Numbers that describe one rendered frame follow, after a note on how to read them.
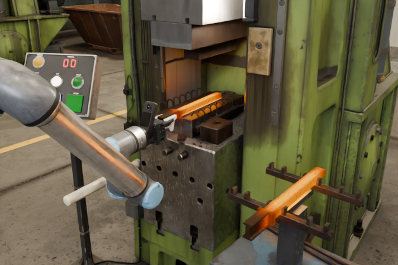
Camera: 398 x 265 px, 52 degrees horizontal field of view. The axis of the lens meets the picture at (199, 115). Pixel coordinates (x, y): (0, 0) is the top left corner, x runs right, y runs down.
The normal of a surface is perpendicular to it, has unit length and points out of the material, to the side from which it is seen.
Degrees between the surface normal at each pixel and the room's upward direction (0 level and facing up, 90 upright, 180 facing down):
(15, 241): 0
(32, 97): 73
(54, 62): 60
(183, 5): 90
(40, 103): 79
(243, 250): 0
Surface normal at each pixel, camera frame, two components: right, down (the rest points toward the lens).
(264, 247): 0.00, -0.94
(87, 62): -0.15, -0.18
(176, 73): 0.82, 0.19
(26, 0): 0.67, 0.06
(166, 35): -0.58, 0.27
